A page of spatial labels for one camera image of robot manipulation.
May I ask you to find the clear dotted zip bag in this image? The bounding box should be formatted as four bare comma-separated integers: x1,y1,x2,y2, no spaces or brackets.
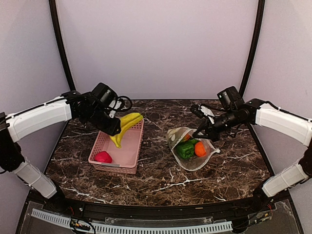
166,127,220,172

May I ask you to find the red toy fruit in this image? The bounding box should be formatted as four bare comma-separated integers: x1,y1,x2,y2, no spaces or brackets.
94,151,113,163

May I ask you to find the white slotted cable duct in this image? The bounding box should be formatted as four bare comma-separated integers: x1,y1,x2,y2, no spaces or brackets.
31,208,233,234

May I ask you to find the right black frame post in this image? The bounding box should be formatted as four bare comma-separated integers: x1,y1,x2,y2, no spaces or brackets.
239,0,266,97

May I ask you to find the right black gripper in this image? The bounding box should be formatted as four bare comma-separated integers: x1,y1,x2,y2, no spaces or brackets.
193,107,239,142

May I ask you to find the orange toy fruit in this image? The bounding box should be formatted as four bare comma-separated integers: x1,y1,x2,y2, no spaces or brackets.
195,141,207,157

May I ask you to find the orange green toy mango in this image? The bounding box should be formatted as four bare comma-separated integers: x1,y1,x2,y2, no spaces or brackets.
182,134,191,142

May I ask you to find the black frame post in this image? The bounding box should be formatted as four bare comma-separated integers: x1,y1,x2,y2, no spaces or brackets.
48,0,78,94
239,0,266,97

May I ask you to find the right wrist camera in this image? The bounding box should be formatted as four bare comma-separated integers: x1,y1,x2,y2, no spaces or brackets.
217,86,245,111

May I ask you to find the left black frame post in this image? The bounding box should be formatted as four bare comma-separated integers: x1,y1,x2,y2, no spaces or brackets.
48,0,78,94

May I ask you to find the black front rail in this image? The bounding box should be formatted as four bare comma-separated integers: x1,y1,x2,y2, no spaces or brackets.
22,192,276,227

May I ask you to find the yellow toy banana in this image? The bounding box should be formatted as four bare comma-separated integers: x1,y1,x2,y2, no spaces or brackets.
110,113,143,149

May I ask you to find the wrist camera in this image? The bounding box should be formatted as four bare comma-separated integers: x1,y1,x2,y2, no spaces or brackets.
91,83,133,118
217,86,245,111

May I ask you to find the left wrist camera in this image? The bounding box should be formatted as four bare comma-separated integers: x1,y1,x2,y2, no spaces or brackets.
91,83,133,118

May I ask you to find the pink plastic basket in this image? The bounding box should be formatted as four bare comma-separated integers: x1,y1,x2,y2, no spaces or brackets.
88,120,144,175

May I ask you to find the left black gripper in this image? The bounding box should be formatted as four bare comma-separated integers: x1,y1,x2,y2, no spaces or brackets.
82,106,120,136

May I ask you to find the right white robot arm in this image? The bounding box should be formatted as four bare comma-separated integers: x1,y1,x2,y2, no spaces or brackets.
188,90,312,212

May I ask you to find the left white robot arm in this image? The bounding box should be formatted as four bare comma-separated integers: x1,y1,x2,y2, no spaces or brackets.
0,91,124,213

